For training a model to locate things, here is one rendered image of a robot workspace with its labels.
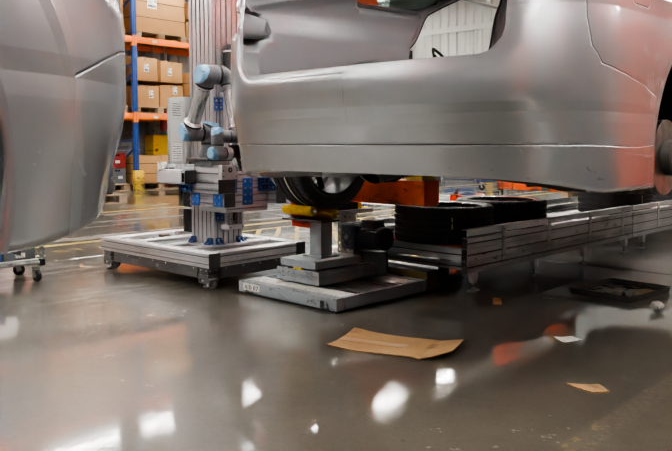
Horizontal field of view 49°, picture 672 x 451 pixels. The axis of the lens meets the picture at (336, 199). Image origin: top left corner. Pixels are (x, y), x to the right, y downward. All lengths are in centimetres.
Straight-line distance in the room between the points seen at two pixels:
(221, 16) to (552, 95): 309
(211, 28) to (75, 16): 382
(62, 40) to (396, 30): 341
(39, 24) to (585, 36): 180
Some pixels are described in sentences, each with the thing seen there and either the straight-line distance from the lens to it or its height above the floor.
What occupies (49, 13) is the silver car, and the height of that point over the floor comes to 111.
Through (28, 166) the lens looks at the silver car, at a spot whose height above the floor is 87.
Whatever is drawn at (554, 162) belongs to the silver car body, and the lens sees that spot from 257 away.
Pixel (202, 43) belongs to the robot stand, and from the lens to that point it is 518.
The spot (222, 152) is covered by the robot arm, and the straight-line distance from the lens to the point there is 448.
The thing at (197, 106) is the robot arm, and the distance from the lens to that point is 468.
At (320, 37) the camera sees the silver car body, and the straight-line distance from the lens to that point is 402.
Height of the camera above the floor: 91
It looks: 4 degrees down
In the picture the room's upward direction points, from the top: straight up
